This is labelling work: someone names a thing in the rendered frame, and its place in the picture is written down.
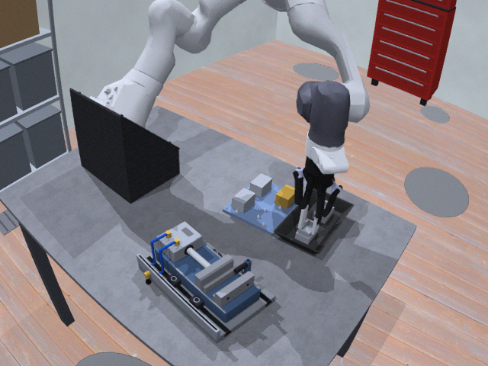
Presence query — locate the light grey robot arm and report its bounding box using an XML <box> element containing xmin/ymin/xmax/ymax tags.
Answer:
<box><xmin>90</xmin><ymin>0</ymin><xmax>370</xmax><ymax>174</ymax></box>

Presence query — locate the yellow block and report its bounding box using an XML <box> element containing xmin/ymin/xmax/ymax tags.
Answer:
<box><xmin>275</xmin><ymin>185</ymin><xmax>294</xmax><ymax>209</ymax></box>

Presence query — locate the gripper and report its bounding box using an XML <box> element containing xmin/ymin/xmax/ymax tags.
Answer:
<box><xmin>293</xmin><ymin>156</ymin><xmax>342</xmax><ymax>235</ymax></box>

